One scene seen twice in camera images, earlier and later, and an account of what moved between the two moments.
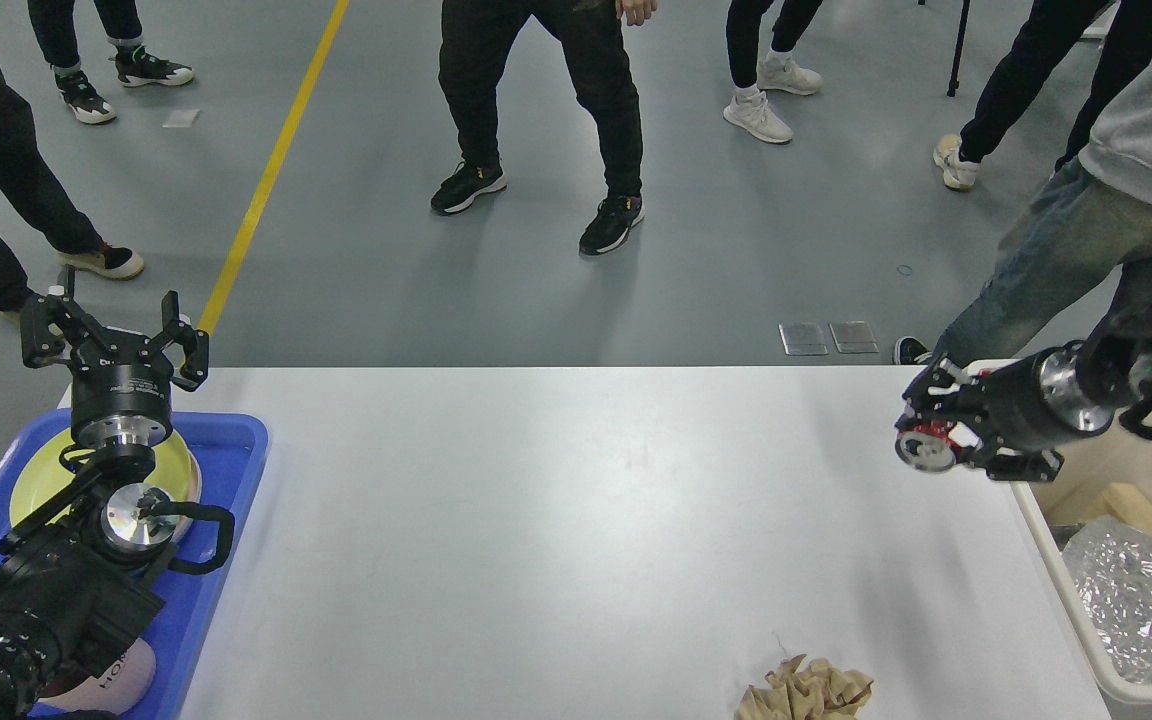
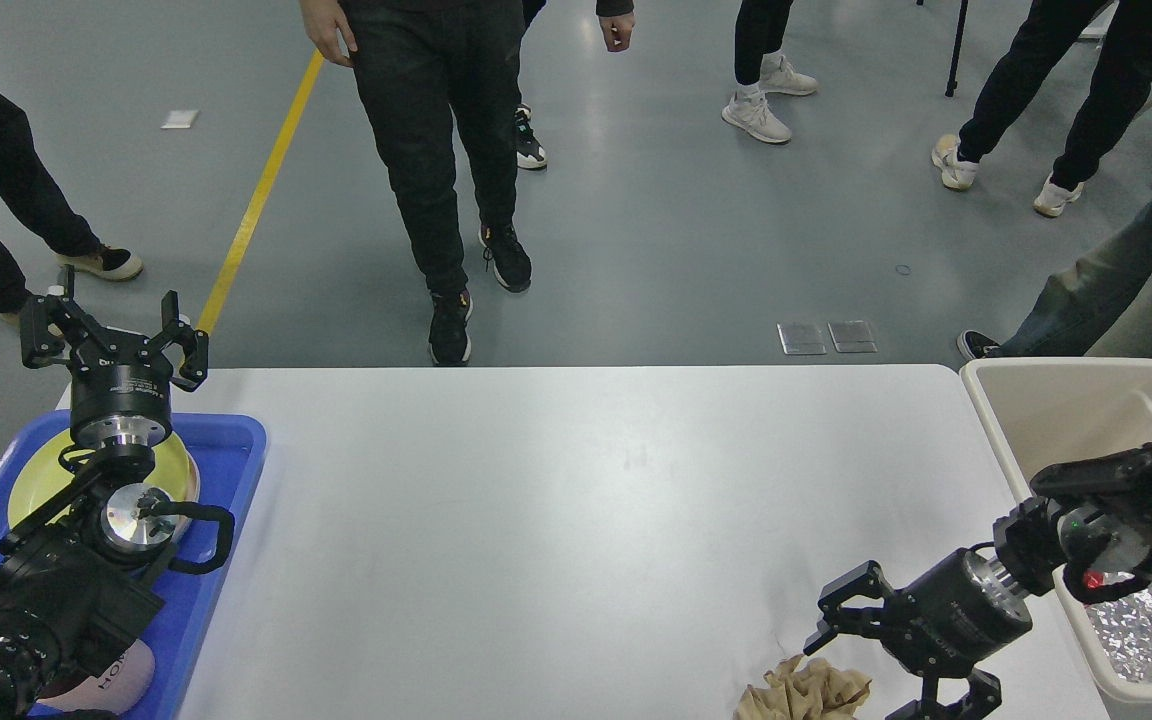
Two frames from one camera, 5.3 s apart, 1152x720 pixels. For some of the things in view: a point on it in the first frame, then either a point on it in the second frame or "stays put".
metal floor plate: x=804 y=338 stays put
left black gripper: x=122 y=390 stays put
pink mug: x=120 y=689 stays put
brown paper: x=819 y=691 stays put
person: x=475 y=39 to x=441 y=78
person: x=54 y=22 to x=529 y=150
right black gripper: x=1035 y=402 to x=939 y=625
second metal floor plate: x=854 y=337 stays put
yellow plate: x=44 y=468 stays put
